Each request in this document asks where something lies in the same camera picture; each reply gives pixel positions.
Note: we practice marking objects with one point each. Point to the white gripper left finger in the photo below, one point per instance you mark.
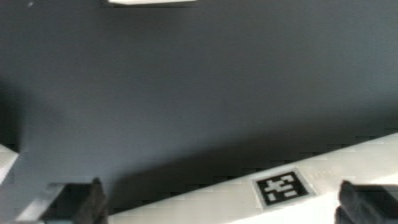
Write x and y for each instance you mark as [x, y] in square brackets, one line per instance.
[70, 204]

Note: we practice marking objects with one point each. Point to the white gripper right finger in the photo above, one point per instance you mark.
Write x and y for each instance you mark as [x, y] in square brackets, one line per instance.
[369, 204]

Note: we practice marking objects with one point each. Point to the white desk leg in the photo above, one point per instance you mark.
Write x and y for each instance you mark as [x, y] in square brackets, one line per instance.
[147, 2]
[282, 196]

